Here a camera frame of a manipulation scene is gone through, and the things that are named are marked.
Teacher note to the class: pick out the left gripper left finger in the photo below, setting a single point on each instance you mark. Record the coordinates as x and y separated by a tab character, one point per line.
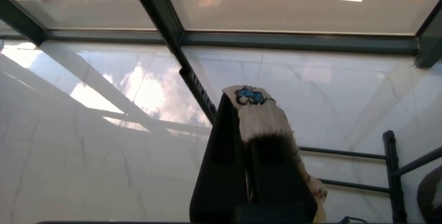
221	175

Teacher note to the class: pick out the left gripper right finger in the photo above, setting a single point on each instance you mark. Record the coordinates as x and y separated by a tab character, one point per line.
276	182

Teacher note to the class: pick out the cream printed garment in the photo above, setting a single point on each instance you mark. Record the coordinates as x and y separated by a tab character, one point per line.
259	117

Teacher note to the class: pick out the black clothes rack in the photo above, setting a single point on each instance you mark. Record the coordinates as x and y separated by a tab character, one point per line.
198	92

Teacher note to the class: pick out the window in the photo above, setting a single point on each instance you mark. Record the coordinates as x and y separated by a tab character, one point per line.
276	9

